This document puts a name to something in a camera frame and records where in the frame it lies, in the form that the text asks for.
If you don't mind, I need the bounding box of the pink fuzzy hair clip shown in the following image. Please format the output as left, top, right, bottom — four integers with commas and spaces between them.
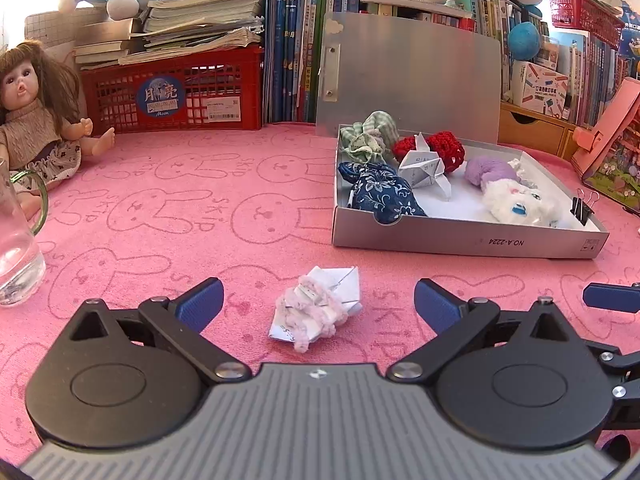
273, 275, 348, 353

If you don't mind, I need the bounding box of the white fluffy plush toy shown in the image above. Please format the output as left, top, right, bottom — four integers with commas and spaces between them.
482, 162, 561, 228

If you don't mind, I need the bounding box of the blue patterned fabric pouch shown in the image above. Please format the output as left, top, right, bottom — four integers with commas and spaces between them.
337, 162, 426, 226

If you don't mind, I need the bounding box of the white origami paper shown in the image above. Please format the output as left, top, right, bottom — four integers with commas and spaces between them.
398, 133, 452, 200

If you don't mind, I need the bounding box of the red crochet scrunchie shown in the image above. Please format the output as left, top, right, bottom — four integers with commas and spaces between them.
392, 131, 465, 174

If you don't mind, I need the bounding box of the black binder clip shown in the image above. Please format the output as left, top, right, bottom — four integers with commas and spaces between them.
570, 188, 600, 226

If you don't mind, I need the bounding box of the pink triangular toy house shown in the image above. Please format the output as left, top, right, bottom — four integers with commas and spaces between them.
570, 78, 640, 214

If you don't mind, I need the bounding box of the purple fluffy plush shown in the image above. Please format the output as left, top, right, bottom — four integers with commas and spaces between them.
464, 156, 520, 191

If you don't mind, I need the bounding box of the green checkered scrunchie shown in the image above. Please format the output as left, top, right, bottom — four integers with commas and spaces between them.
338, 110, 400, 164

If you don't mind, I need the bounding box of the wooden drawer organizer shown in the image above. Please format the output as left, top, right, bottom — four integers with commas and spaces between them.
498, 102, 577, 160

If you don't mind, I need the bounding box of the clear glass cup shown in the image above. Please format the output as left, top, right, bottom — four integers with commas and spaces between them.
0, 159, 48, 308

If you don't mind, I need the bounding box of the silver open storage box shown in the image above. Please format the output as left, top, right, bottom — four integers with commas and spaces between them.
317, 13, 608, 259

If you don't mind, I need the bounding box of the red plastic basket left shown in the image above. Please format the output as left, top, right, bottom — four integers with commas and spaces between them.
80, 44, 264, 133

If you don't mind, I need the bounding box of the red plastic basket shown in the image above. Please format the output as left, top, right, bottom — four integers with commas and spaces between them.
550, 0, 624, 50
80, 44, 264, 133

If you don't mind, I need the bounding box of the brown haired doll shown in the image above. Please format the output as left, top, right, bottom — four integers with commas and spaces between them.
0, 39, 117, 221

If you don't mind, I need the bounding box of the red plastic basket top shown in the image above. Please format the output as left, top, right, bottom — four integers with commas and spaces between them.
550, 0, 624, 50

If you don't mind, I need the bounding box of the stack of books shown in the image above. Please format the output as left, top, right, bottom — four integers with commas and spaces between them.
75, 0, 265, 70

